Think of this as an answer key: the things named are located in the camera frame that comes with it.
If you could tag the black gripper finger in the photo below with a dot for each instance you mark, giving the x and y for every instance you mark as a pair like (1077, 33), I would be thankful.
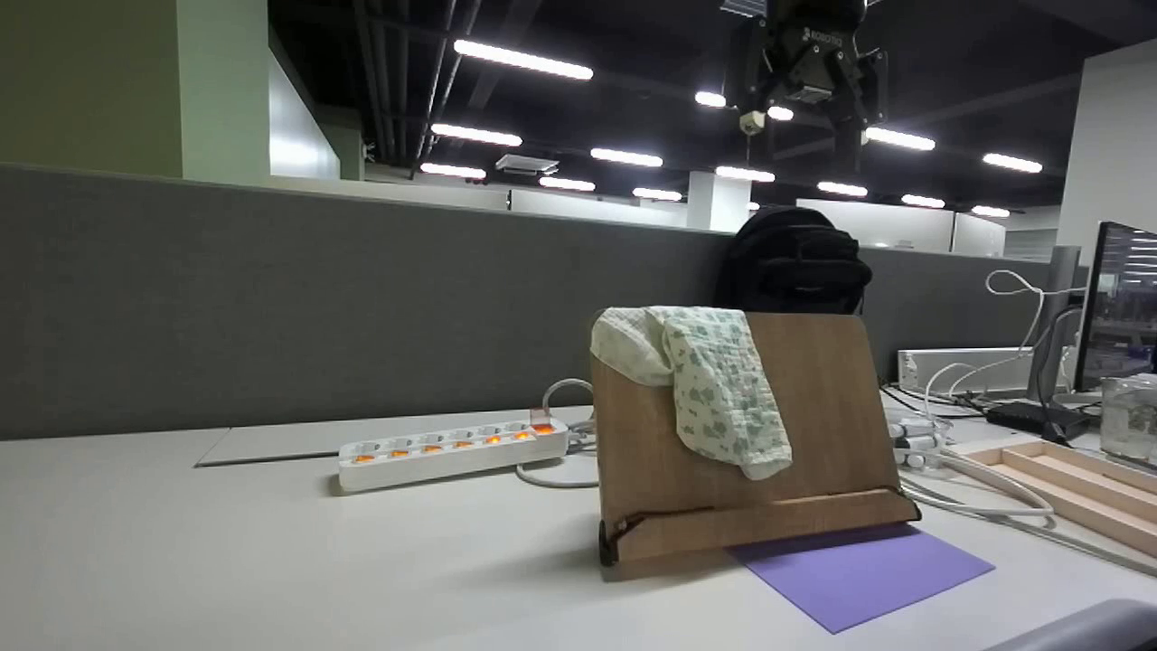
(752, 72)
(861, 103)

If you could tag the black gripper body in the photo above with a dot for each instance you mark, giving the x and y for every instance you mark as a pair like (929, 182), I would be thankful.
(814, 30)

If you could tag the white floral patterned towel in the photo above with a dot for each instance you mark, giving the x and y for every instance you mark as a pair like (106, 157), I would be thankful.
(720, 386)

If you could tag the long ceiling light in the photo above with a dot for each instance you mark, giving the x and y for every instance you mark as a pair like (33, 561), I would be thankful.
(473, 134)
(899, 139)
(989, 210)
(924, 200)
(566, 182)
(520, 60)
(1008, 162)
(654, 194)
(840, 191)
(626, 157)
(454, 170)
(708, 99)
(743, 174)

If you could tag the black backpack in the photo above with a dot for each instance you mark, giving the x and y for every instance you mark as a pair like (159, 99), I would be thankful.
(793, 263)

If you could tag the white rectangular box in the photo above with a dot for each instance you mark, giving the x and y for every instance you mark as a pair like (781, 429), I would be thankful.
(963, 367)

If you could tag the grey monitor stand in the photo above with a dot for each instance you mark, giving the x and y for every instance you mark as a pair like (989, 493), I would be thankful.
(1055, 347)

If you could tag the wooden book stand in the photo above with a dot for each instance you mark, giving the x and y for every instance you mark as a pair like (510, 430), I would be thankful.
(833, 421)

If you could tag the black computer monitor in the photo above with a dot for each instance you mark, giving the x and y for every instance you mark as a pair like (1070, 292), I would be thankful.
(1122, 309)

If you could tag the clear plastic container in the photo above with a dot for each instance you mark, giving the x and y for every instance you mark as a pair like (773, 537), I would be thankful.
(1133, 421)

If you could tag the purple paper sheet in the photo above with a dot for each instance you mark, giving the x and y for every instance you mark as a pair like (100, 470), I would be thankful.
(861, 572)

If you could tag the white power strip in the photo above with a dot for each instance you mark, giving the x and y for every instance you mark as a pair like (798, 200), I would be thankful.
(446, 455)

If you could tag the grey partition panel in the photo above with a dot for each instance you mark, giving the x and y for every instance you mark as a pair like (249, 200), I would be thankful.
(301, 301)

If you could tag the grey chair edge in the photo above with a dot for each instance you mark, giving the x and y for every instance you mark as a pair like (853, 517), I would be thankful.
(1084, 629)

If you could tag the wooden frame tray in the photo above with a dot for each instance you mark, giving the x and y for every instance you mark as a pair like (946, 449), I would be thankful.
(1070, 484)

